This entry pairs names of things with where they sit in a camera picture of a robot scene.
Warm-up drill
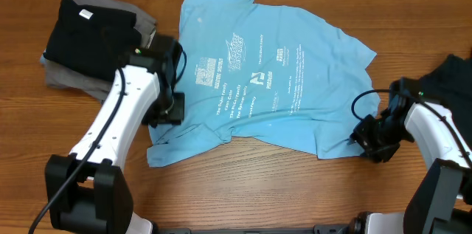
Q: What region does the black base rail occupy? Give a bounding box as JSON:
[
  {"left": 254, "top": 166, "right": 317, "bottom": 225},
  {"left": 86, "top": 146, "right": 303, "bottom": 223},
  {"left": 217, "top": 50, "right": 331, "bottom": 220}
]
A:
[{"left": 153, "top": 224, "right": 350, "bottom": 234}]

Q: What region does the dark navy garment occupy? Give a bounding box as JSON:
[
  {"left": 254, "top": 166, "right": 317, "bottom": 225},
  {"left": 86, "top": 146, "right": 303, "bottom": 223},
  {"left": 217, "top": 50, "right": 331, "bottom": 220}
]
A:
[{"left": 420, "top": 54, "right": 471, "bottom": 147}]

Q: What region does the folded black garment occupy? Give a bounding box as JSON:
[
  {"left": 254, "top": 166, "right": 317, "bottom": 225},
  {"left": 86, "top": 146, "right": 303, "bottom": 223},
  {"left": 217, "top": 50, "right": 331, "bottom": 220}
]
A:
[{"left": 43, "top": 0, "right": 142, "bottom": 82}]

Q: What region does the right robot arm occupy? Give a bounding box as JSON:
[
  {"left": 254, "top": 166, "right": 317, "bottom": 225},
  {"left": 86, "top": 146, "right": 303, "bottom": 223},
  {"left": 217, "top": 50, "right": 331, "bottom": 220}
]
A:
[{"left": 342, "top": 78, "right": 471, "bottom": 233}]

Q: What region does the folded grey garment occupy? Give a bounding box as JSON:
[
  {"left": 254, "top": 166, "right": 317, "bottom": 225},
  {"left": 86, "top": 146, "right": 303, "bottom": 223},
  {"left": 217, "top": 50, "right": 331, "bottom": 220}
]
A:
[{"left": 40, "top": 0, "right": 156, "bottom": 103}]

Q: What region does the light blue printed t-shirt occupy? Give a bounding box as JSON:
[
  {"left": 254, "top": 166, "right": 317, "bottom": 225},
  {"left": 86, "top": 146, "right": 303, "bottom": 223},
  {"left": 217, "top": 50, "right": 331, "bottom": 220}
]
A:
[{"left": 147, "top": 0, "right": 380, "bottom": 167}]

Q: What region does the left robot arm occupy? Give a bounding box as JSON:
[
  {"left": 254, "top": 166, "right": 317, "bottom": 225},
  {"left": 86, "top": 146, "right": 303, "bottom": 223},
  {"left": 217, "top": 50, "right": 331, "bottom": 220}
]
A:
[{"left": 29, "top": 35, "right": 187, "bottom": 234}]

